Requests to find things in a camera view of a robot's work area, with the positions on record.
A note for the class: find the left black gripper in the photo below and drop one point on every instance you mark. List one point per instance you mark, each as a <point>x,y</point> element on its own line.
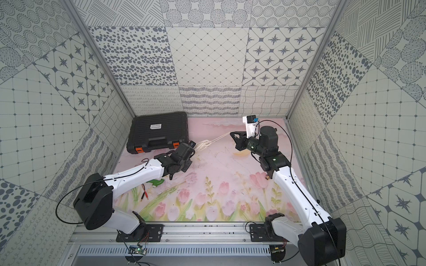
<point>188,152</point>

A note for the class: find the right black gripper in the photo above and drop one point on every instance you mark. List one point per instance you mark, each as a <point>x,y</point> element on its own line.
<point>239,139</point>

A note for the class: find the cream cloth soil bag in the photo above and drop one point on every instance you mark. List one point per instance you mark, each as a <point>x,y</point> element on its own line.
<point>202,145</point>

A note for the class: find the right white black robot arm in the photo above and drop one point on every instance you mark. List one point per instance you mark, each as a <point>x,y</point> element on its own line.
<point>320,239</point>

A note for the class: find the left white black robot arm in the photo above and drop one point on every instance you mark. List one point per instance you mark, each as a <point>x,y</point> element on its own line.
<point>94,203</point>

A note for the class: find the black plastic tool case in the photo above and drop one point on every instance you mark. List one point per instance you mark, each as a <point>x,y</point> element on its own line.
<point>159,131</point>

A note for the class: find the small green circuit board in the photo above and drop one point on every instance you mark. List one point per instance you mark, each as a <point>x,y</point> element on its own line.
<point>138,250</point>

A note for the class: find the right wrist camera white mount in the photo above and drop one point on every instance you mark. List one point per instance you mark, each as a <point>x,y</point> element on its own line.
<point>251,122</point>

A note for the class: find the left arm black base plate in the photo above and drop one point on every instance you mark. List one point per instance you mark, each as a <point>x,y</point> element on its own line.
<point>154,232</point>

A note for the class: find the aluminium mounting rail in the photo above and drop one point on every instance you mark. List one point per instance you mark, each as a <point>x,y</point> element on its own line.
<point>175,233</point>

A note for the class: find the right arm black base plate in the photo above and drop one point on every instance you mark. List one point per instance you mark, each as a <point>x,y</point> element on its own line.
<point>258,233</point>

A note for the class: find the black round controller under rail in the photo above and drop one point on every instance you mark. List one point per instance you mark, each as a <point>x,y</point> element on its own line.
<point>277,253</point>

